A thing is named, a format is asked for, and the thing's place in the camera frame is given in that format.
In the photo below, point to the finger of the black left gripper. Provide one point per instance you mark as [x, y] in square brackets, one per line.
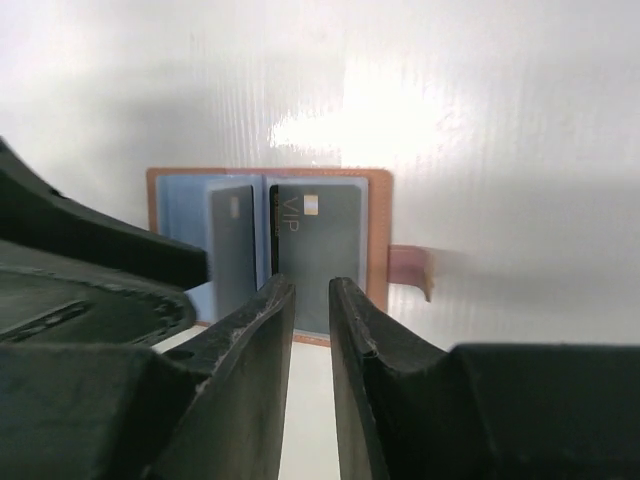
[36, 215]
[46, 298]

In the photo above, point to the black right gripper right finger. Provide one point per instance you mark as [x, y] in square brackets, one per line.
[406, 409]

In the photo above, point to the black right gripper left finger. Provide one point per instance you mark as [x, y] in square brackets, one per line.
[210, 408]

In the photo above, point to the brown leather card holder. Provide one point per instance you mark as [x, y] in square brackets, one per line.
[178, 210]

